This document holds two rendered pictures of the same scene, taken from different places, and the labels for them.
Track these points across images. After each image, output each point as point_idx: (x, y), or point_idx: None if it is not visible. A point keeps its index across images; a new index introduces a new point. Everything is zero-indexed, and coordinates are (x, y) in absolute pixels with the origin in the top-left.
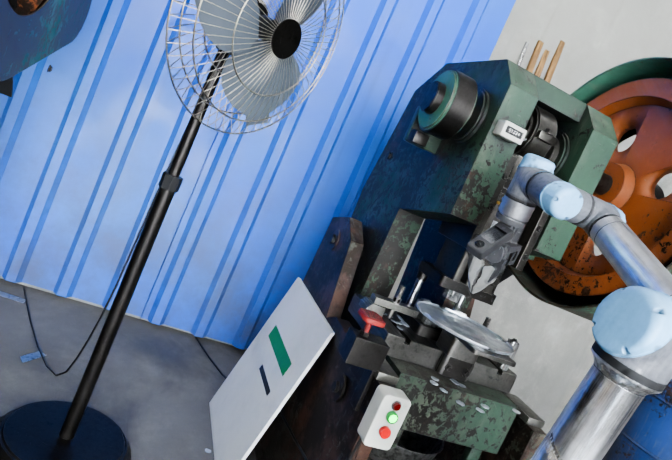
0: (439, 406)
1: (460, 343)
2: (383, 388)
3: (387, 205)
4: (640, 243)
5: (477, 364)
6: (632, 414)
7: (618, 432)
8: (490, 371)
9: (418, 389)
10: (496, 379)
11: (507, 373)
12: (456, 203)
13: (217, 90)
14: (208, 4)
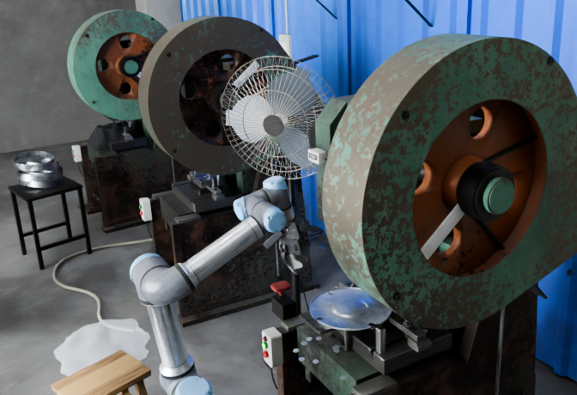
0: (318, 359)
1: None
2: (269, 328)
3: None
4: (225, 233)
5: (357, 340)
6: (152, 317)
7: (153, 325)
8: (366, 349)
9: (306, 341)
10: (372, 358)
11: (376, 355)
12: (318, 211)
13: (282, 157)
14: (239, 124)
